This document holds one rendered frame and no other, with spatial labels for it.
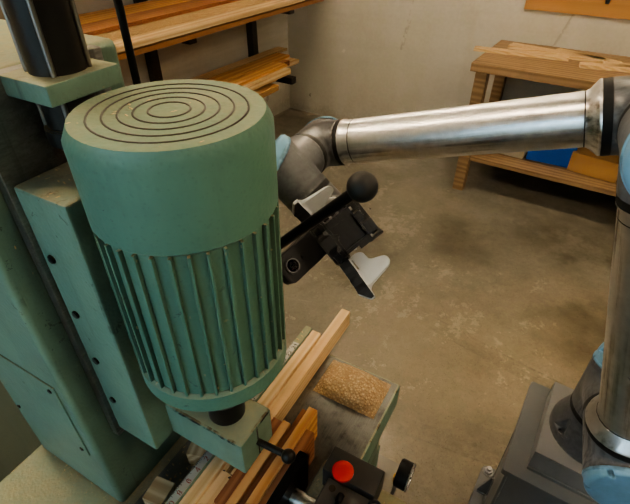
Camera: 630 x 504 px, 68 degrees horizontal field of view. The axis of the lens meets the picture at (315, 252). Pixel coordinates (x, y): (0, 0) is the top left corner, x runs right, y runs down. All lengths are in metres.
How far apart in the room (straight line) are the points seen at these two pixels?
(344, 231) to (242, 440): 0.31
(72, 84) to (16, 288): 0.24
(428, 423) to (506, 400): 0.35
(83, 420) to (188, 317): 0.37
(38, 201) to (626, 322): 0.78
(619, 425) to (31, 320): 0.91
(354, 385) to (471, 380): 1.31
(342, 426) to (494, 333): 1.60
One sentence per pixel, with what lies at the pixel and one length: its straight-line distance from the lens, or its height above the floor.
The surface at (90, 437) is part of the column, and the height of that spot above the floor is 1.01.
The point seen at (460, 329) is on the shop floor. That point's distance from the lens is 2.37.
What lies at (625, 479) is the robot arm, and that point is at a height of 0.86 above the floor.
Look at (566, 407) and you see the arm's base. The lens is 1.30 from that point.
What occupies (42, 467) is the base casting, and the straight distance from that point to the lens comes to 1.09.
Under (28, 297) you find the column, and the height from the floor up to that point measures 1.28.
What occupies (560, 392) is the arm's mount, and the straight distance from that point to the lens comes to 1.42.
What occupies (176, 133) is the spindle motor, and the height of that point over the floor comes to 1.51.
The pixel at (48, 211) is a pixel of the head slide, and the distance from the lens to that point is 0.52.
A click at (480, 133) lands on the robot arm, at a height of 1.34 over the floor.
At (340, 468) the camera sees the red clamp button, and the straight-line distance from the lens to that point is 0.71.
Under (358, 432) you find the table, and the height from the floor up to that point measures 0.90.
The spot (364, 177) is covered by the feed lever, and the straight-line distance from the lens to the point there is 0.51.
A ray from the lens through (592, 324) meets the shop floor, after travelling 2.65.
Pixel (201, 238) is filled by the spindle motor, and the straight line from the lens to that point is 0.39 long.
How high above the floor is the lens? 1.65
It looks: 37 degrees down
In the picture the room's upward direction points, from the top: straight up
